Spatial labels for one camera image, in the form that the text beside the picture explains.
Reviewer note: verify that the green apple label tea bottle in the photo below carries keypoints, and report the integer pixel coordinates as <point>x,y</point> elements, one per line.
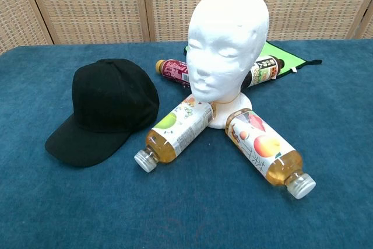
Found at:
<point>177,126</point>

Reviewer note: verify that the green microfiber cloth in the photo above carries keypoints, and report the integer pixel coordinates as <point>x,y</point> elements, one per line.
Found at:
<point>277,52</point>

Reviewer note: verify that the peach label tea bottle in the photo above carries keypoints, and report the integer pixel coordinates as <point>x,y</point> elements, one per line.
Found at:
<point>262,144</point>

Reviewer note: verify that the blue table mat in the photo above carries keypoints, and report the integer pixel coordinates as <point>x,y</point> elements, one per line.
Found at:
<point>87,202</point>

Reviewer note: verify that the black baseball cap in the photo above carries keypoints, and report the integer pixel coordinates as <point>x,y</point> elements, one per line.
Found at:
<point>110,97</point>

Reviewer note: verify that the dark tea bottle white label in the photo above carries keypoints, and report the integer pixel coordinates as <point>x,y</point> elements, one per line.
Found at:
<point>262,74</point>

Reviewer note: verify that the red label drink bottle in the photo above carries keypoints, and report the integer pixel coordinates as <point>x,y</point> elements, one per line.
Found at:
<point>175,71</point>

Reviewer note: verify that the white foam mannequin head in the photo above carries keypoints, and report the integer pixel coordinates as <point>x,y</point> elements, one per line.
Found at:
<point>227,42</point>

